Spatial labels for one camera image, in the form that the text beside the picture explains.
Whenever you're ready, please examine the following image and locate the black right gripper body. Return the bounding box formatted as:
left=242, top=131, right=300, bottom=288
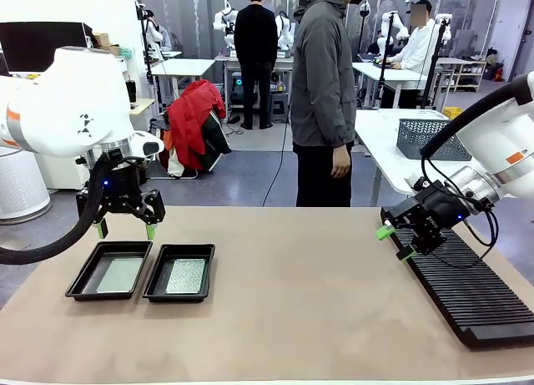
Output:
left=412, top=180, right=468, bottom=236

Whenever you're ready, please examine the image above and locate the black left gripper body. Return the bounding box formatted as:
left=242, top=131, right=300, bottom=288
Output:
left=106, top=150, right=142, bottom=214

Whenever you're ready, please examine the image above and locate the green perforated circuit board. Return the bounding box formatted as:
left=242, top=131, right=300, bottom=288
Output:
left=164, top=258, right=207, bottom=295
left=95, top=257, right=145, bottom=295

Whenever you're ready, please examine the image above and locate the black ESD tray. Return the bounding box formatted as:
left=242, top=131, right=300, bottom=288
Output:
left=142, top=243, right=217, bottom=304
left=64, top=240, right=154, bottom=301

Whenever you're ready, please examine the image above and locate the person right forearm grey sleeve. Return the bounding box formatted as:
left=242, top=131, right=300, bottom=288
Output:
left=325, top=90, right=357, bottom=149

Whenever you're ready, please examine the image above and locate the person right hand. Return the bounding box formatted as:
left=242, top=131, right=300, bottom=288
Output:
left=330, top=144, right=354, bottom=180

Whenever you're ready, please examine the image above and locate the grey mesh basket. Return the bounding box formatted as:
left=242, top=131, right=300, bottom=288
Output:
left=395, top=118, right=473, bottom=162

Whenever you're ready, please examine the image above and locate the white table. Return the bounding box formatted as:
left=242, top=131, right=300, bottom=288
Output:
left=352, top=108, right=475, bottom=207

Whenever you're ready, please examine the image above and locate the black slotted board rack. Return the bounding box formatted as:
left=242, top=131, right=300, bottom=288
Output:
left=380, top=206, right=534, bottom=352

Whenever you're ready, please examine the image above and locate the small wooden side table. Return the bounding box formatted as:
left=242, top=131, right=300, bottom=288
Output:
left=128, top=97, right=157, bottom=131

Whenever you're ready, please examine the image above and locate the red jacket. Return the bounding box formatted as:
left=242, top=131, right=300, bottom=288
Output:
left=165, top=79, right=227, bottom=173

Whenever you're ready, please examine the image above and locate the white cylindrical air purifier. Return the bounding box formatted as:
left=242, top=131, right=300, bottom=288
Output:
left=0, top=145, right=53, bottom=226

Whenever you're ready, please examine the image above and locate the dark green garment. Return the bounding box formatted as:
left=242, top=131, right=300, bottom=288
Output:
left=199, top=109, right=233, bottom=173

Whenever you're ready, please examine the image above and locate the white desk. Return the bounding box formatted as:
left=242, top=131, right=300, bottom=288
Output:
left=149, top=58, right=216, bottom=110
left=352, top=61, right=429, bottom=110

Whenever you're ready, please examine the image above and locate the white shelf unit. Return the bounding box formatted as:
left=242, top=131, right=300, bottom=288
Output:
left=452, top=58, right=488, bottom=94

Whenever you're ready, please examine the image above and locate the black tripod stand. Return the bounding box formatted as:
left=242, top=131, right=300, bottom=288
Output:
left=420, top=16, right=451, bottom=110
left=372, top=9, right=396, bottom=109

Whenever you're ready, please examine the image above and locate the person in grey jacket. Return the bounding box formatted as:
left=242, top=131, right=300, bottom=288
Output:
left=290, top=0, right=375, bottom=208

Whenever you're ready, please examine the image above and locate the small grey stool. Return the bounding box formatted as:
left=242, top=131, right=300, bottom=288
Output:
left=270, top=92, right=290, bottom=124

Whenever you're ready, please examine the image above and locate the person in white with cap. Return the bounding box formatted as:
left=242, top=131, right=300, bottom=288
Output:
left=377, top=0, right=444, bottom=109

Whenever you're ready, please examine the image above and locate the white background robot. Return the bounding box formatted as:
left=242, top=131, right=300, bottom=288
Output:
left=211, top=0, right=239, bottom=50
left=274, top=9, right=295, bottom=52
left=381, top=9, right=412, bottom=42

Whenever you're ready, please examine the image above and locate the person in black clothes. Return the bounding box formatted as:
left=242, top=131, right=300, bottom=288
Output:
left=232, top=0, right=280, bottom=131

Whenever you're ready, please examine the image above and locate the grey door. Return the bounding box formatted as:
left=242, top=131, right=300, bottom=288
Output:
left=487, top=0, right=522, bottom=79

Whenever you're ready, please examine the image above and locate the workbench with computer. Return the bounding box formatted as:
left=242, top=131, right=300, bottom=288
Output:
left=214, top=53, right=301, bottom=125

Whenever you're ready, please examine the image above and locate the black braided left arm hose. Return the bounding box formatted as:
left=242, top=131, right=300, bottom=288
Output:
left=0, top=157, right=116, bottom=266

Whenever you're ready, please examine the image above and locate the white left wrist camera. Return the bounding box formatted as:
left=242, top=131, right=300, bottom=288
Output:
left=132, top=130, right=166, bottom=157

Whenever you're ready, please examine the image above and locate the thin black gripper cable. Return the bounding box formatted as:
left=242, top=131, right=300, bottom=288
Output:
left=420, top=155, right=501, bottom=270

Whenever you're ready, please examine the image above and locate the chair with metal frame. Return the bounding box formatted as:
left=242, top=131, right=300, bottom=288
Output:
left=148, top=116, right=199, bottom=180

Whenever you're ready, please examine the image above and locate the black floor cable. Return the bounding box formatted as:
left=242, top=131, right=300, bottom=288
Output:
left=261, top=117, right=293, bottom=207

